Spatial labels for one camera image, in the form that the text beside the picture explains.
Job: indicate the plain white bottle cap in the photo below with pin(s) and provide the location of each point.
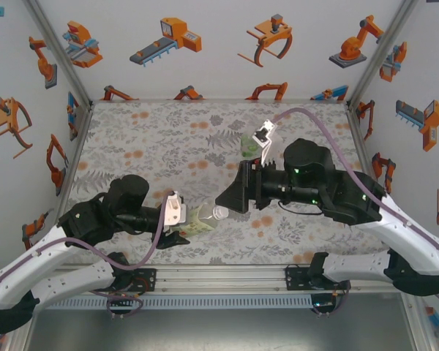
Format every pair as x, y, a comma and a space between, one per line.
220, 212

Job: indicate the yellow label plastic bottle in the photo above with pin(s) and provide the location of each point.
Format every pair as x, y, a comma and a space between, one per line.
197, 225

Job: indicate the green label plastic bottle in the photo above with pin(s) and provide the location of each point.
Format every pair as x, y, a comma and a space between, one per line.
247, 146

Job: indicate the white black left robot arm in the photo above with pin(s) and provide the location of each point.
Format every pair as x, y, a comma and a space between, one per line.
29, 263

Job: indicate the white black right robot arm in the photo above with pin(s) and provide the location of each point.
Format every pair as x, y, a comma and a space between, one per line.
406, 237

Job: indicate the floral printed tablecloth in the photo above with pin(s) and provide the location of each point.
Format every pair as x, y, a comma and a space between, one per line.
131, 128

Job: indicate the small circuit board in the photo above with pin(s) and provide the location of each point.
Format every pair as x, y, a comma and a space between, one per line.
320, 304

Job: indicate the aluminium table side rail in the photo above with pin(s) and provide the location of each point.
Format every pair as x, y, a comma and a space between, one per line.
361, 146
78, 146

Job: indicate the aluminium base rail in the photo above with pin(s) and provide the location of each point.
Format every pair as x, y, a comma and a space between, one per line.
219, 279

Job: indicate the aluminium frame post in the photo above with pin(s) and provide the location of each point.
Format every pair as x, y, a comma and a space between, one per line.
379, 55
61, 55

